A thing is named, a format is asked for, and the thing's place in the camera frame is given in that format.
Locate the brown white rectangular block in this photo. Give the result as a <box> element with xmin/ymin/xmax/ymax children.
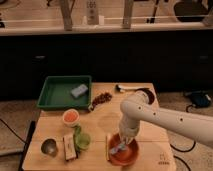
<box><xmin>63</xmin><ymin>134</ymin><xmax>77</xmax><ymax>161</ymax></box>

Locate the green cup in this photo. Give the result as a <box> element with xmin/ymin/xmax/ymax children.
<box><xmin>74</xmin><ymin>125</ymin><xmax>91</xmax><ymax>151</ymax></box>

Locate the white cup orange inside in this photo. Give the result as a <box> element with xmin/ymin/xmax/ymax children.
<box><xmin>62</xmin><ymin>109</ymin><xmax>79</xmax><ymax>127</ymax></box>

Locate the dark blue bag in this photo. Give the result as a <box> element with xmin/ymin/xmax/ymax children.
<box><xmin>186</xmin><ymin>91</ymin><xmax>211</xmax><ymax>108</ymax></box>

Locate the dark brown bowl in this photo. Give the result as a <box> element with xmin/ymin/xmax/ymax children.
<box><xmin>142</xmin><ymin>88</ymin><xmax>155</xmax><ymax>105</ymax></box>

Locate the green plastic tray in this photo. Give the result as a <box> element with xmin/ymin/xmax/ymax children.
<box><xmin>37</xmin><ymin>75</ymin><xmax>92</xmax><ymax>111</ymax></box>

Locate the metal cup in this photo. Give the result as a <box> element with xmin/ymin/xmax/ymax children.
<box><xmin>41</xmin><ymin>139</ymin><xmax>58</xmax><ymax>157</ymax></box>

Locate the black cable right floor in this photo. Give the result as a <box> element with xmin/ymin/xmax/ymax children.
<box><xmin>169</xmin><ymin>103</ymin><xmax>201</xmax><ymax>171</ymax></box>

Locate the wooden stick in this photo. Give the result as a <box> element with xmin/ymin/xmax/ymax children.
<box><xmin>106</xmin><ymin>133</ymin><xmax>111</xmax><ymax>161</ymax></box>

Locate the red bowl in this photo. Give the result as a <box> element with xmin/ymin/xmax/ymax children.
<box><xmin>108</xmin><ymin>134</ymin><xmax>139</xmax><ymax>166</ymax></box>

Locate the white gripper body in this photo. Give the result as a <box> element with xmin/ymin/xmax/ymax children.
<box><xmin>119</xmin><ymin>127</ymin><xmax>137</xmax><ymax>145</ymax></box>

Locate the grey blue sponge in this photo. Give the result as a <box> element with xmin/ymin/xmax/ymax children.
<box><xmin>70</xmin><ymin>84</ymin><xmax>88</xmax><ymax>98</ymax></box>

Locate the black cable floor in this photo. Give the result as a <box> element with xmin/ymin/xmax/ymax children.
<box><xmin>169</xmin><ymin>103</ymin><xmax>201</xmax><ymax>171</ymax></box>
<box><xmin>0</xmin><ymin>118</ymin><xmax>28</xmax><ymax>145</ymax></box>

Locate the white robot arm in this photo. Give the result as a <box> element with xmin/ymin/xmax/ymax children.
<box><xmin>119</xmin><ymin>91</ymin><xmax>213</xmax><ymax>148</ymax></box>

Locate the black cable left floor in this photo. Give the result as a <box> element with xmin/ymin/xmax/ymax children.
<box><xmin>0</xmin><ymin>118</ymin><xmax>28</xmax><ymax>145</ymax></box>

